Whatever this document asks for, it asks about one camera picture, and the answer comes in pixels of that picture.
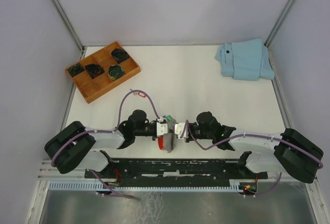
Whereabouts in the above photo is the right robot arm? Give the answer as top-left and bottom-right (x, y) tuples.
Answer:
(176, 111), (324, 183)

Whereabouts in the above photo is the key with red tag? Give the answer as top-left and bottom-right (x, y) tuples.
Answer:
(133, 91), (146, 98)

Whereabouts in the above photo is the black green rolled band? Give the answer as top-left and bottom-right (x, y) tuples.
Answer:
(107, 65), (125, 81)

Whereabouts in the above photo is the grey cable duct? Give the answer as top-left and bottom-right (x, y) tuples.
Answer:
(48, 179), (256, 191)

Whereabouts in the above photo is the wooden compartment tray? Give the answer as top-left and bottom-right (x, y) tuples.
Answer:
(65, 41), (141, 104)

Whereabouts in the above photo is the black rolled band back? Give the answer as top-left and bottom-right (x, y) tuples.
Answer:
(111, 48), (129, 64)

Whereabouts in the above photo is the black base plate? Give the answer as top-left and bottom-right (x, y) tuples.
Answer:
(97, 158), (268, 188)

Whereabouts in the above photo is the light blue folded cloth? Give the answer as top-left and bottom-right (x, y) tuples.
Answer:
(215, 39), (275, 81)

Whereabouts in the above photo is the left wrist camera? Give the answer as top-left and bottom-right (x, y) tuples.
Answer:
(156, 116), (169, 137)

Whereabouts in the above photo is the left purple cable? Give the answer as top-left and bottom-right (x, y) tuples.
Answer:
(51, 89), (166, 199)

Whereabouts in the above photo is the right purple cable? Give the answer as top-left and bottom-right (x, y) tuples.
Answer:
(180, 120), (323, 198)

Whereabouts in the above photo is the metal key holder red handle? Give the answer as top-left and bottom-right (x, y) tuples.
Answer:
(157, 119), (177, 153)

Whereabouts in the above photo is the black yellow rolled band left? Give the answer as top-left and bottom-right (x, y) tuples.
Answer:
(68, 63), (84, 77)

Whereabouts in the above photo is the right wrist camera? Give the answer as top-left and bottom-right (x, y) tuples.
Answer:
(174, 122), (189, 140)

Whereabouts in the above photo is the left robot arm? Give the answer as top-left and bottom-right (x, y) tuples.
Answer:
(44, 110), (157, 178)

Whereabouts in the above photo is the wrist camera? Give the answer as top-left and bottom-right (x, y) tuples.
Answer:
(174, 122), (189, 140)
(156, 116), (169, 137)

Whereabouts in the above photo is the purple cable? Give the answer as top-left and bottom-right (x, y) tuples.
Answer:
(180, 120), (323, 198)
(51, 89), (166, 199)

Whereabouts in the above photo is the black red rolled band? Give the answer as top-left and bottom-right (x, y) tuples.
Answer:
(85, 63), (104, 79)

